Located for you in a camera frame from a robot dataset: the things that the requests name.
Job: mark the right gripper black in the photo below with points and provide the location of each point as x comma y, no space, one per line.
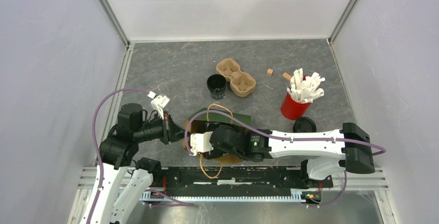
215,152

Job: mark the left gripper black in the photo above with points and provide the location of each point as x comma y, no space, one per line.
171,131

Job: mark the brown paper bag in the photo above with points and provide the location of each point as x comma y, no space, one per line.
199,127

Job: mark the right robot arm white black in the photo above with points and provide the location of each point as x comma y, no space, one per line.
347,149

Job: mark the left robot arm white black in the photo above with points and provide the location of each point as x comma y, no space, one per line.
108,204

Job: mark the green mat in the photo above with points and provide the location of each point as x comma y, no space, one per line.
215,117

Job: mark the red cup holder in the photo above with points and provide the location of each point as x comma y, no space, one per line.
293,110

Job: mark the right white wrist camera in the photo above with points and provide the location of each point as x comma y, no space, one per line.
200,143

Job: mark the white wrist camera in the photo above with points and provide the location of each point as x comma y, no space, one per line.
200,143
158,102

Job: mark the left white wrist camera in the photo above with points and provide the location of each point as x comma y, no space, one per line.
158,102

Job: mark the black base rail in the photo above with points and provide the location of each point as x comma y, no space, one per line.
252,181

